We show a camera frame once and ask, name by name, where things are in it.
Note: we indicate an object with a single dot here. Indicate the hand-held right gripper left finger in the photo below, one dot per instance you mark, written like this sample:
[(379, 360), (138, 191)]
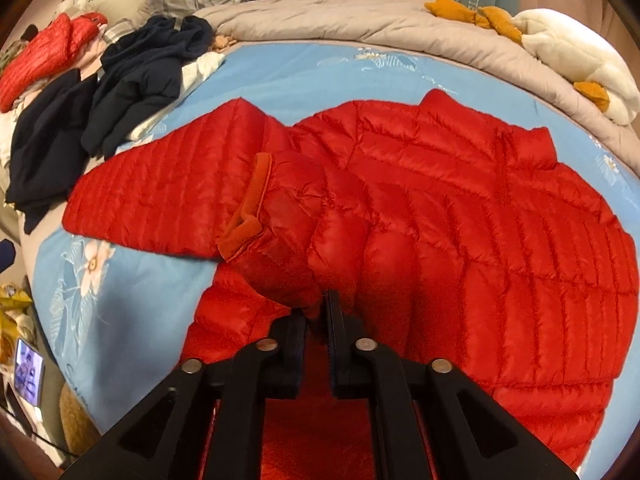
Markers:
[(295, 355)]

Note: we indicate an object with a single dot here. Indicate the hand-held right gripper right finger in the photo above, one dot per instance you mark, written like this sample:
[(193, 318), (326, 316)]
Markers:
[(337, 355)]

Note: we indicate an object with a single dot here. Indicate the beige fluffy rug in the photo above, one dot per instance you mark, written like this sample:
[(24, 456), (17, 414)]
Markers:
[(75, 425)]

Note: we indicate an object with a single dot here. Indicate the blue floral bedsheet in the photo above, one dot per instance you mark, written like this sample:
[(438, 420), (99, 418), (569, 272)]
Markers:
[(300, 75)]

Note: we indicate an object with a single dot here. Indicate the yellow snack bag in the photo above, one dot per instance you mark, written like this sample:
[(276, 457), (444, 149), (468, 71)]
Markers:
[(12, 310)]

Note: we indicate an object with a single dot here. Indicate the white cloth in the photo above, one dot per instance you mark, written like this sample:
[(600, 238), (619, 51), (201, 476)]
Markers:
[(202, 67)]

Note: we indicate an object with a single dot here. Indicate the navy hooded garment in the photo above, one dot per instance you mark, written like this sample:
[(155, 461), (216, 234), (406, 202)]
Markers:
[(145, 75)]

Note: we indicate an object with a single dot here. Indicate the small brown plush toy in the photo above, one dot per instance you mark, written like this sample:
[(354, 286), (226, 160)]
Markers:
[(224, 42)]

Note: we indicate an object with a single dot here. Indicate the grey quilt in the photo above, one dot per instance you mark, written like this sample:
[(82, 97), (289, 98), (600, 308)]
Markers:
[(350, 15)]

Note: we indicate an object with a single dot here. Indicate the white goose plush toy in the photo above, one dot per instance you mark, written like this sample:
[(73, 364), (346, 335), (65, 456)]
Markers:
[(565, 45)]

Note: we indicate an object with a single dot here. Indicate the small red down jacket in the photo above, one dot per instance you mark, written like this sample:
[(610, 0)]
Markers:
[(45, 55)]

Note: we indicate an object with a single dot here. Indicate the green patterned cloth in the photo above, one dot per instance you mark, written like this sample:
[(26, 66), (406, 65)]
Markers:
[(12, 52)]

